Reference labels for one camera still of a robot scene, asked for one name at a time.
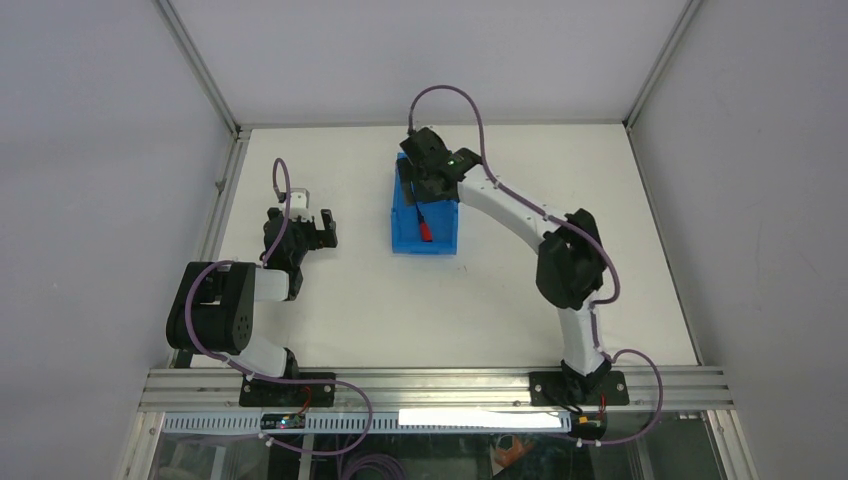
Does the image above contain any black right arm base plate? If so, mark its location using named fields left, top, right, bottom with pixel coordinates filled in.
left=528, top=370, right=630, bottom=407

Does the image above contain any blue plastic bin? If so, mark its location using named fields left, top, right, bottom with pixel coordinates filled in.
left=390, top=152, right=459, bottom=256

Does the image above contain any white slotted cable duct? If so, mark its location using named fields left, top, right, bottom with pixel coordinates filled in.
left=163, top=408, right=571, bottom=436

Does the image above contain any red black screwdriver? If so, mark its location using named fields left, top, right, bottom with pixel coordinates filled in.
left=415, top=205, right=433, bottom=243

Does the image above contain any orange object under table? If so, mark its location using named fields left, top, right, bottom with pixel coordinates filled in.
left=491, top=434, right=535, bottom=469

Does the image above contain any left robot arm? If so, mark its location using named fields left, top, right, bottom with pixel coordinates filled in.
left=166, top=207, right=338, bottom=406

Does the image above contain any aluminium front rail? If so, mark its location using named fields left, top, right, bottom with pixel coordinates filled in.
left=138, top=366, right=735, bottom=413

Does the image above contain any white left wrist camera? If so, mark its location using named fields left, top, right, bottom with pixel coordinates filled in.
left=285, top=188, right=314, bottom=222

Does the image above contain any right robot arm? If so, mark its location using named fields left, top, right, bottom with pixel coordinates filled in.
left=400, top=127, right=611, bottom=405

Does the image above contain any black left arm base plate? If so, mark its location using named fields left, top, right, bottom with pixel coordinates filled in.
left=238, top=371, right=336, bottom=408

